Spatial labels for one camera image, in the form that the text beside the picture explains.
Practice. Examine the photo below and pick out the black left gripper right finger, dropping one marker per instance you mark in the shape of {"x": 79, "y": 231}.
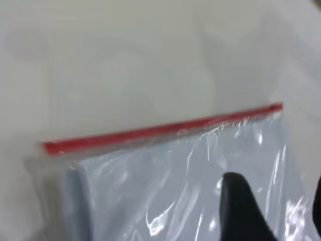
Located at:
{"x": 317, "y": 213}

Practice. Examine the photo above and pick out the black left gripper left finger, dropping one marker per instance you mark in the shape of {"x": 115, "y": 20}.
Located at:
{"x": 238, "y": 208}

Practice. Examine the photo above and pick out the clear plastic bag red zipper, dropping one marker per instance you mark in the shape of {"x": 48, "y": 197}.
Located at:
{"x": 150, "y": 131}

